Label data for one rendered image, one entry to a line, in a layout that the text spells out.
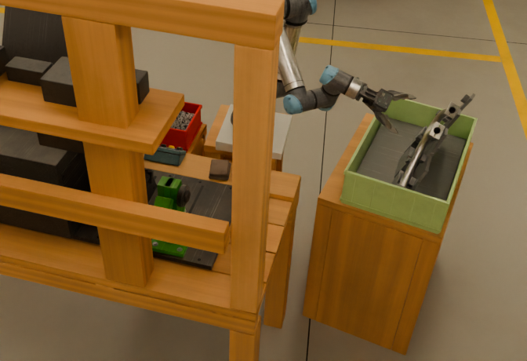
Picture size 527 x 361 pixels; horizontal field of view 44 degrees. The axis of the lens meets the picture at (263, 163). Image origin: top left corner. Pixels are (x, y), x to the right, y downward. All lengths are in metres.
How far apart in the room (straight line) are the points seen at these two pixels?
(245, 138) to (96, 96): 0.41
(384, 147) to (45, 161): 1.46
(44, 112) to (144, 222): 0.42
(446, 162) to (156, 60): 2.79
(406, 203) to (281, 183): 0.49
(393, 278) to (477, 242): 1.07
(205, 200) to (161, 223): 0.61
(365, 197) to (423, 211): 0.23
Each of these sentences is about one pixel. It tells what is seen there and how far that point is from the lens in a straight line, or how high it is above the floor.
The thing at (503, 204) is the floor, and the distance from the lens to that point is 4.13.
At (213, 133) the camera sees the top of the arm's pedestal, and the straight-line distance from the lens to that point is 2.89.
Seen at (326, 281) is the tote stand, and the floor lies 0.31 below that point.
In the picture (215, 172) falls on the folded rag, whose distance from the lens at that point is 2.56.
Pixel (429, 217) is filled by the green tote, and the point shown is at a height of 0.86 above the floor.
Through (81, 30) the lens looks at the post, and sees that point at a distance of 1.67.
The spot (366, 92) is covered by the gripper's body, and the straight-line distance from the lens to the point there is 2.41.
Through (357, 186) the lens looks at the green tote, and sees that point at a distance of 2.60.
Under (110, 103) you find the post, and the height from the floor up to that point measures 1.62.
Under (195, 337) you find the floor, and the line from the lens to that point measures 3.18.
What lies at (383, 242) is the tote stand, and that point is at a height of 0.67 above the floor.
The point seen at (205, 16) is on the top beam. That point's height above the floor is 1.91.
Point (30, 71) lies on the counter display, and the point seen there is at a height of 1.59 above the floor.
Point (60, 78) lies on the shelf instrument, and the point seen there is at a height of 1.61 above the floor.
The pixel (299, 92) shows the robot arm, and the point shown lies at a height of 1.27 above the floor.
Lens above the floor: 2.60
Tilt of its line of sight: 40 degrees down
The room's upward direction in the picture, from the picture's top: 3 degrees clockwise
